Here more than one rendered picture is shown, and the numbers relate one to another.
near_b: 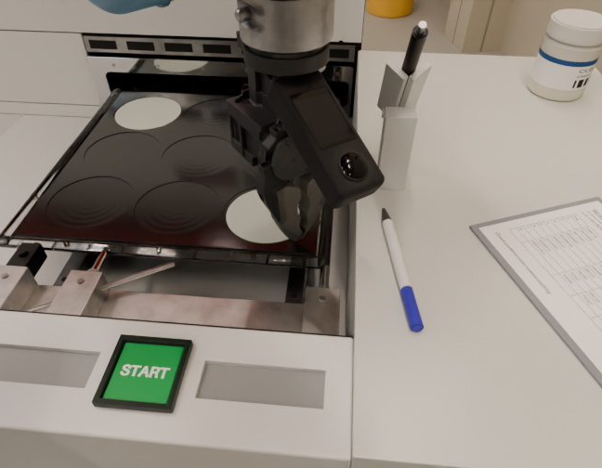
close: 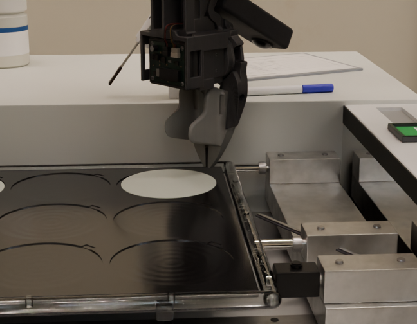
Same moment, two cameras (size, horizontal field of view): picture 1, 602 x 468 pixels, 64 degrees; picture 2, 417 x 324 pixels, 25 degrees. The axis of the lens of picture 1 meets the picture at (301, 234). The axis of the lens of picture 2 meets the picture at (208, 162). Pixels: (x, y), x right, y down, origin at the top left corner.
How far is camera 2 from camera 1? 1.11 m
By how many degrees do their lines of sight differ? 86
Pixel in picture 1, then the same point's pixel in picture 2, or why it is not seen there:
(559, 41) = (14, 13)
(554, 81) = (23, 47)
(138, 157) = (55, 253)
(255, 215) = (174, 186)
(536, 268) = (260, 73)
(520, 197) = not seen: hidden behind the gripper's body
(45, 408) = not seen: outside the picture
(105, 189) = (142, 259)
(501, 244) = not seen: hidden behind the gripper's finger
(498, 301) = (292, 81)
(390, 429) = (401, 94)
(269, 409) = (413, 114)
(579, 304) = (285, 70)
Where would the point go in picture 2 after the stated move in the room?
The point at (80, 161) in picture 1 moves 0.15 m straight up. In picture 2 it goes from (69, 287) to (60, 94)
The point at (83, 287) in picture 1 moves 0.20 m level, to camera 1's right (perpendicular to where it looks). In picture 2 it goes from (327, 225) to (275, 164)
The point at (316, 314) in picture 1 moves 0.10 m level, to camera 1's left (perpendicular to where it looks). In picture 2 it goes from (297, 156) to (322, 181)
